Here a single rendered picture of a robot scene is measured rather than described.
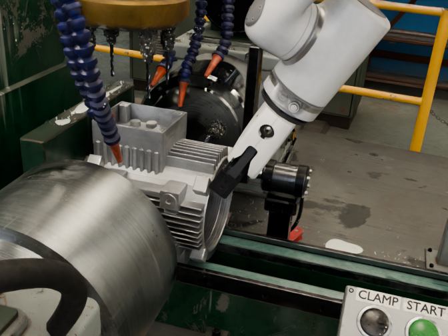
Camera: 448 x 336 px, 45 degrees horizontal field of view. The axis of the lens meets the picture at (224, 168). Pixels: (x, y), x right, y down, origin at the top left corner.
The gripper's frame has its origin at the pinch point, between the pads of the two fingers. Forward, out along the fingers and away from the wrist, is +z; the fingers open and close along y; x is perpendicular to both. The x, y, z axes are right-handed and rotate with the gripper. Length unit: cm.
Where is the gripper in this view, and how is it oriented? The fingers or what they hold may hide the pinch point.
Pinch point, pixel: (225, 182)
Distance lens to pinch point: 80.3
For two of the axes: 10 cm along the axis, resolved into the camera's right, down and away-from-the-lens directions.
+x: -8.0, -6.0, -0.2
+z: -5.3, 6.9, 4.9
